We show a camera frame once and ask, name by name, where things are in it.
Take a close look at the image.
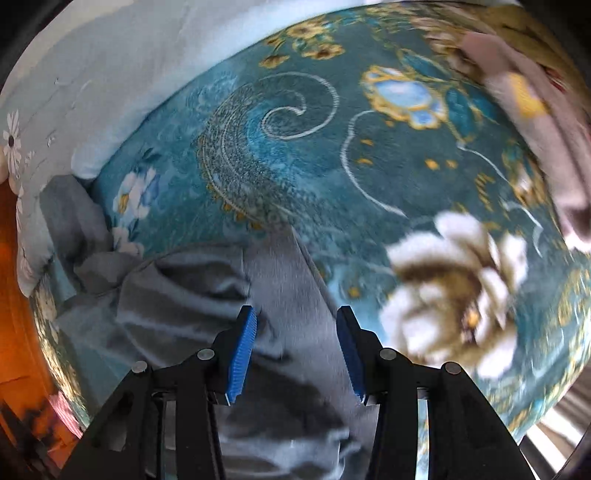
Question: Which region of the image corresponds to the grey sweatshirt garment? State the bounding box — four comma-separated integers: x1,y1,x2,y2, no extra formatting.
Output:
38,174,385,480

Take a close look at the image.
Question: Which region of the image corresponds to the orange wooden headboard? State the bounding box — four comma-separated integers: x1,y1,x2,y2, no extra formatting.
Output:
1,183,77,479

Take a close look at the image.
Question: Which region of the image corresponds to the teal floral bed sheet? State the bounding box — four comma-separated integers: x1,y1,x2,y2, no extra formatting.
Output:
29,2,591,480

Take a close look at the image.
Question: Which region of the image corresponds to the pink folded garment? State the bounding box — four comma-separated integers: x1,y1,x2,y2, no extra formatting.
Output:
460,32,590,253

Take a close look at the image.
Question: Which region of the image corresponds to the light blue floral quilt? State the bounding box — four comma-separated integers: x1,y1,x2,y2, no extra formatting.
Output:
1,1,346,294

